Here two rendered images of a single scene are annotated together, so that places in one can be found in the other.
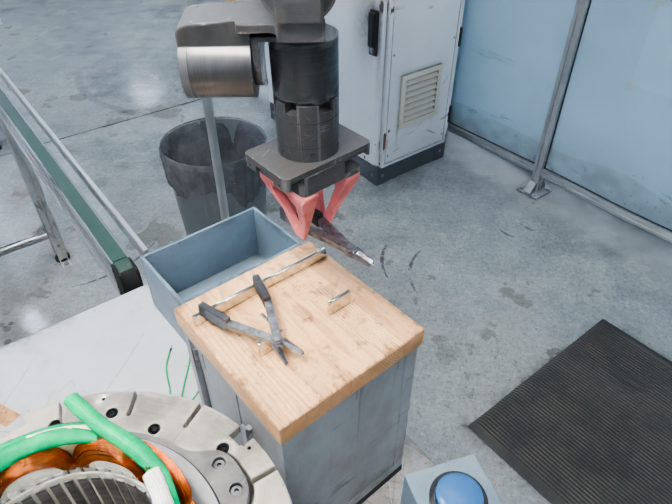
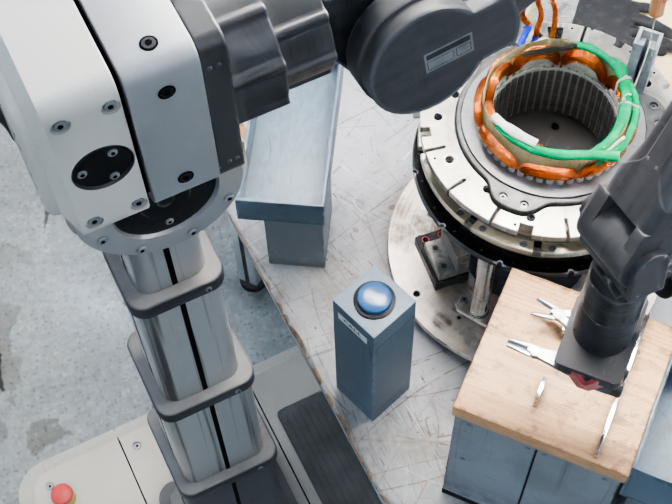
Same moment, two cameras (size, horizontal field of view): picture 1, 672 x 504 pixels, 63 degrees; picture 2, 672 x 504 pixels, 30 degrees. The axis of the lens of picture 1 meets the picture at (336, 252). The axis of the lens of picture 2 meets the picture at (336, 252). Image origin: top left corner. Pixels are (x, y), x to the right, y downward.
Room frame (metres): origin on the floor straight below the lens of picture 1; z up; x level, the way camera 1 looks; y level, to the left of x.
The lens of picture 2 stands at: (0.84, -0.42, 2.34)
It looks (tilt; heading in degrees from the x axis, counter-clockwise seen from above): 60 degrees down; 156
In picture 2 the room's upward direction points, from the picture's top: 2 degrees counter-clockwise
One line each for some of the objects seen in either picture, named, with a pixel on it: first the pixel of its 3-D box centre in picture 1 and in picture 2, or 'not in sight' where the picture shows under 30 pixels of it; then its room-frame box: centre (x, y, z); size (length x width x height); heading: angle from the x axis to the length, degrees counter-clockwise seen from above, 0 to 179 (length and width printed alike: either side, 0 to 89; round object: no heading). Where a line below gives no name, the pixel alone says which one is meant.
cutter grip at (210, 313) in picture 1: (214, 315); not in sight; (0.40, 0.12, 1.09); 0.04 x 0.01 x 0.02; 55
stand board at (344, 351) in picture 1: (297, 326); (566, 371); (0.41, 0.04, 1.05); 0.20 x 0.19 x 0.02; 40
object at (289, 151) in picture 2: not in sight; (296, 181); (-0.03, -0.09, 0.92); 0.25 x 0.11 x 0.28; 148
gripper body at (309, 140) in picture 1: (307, 128); (605, 320); (0.46, 0.03, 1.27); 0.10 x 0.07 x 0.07; 131
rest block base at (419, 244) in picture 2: not in sight; (441, 258); (0.11, 0.06, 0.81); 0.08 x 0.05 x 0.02; 174
